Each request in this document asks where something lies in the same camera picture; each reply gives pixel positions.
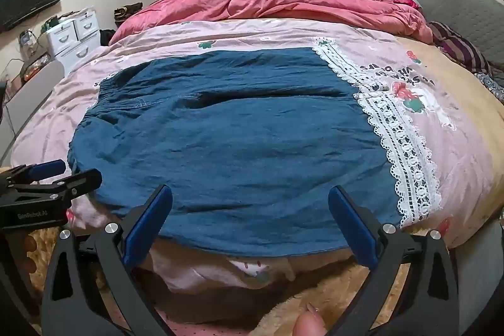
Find blue denim lace-trimmed pants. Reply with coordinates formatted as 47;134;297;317
67;39;441;258

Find person's right hand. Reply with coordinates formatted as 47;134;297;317
292;304;327;336

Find grey desk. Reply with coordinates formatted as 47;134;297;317
1;61;65;166

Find white plastic drawer unit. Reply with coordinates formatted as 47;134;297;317
39;7;101;77

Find folded clothes stack by drawers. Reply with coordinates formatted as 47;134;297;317
114;2;144;27

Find pink strawberry bear bedsheet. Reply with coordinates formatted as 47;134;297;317
9;19;495;293

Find striped purple pillow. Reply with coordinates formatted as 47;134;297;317
427;21;491;76

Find red pink quilt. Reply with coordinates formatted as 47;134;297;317
109;0;433;45

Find grey padded headboard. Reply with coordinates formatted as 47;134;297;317
417;0;503;81

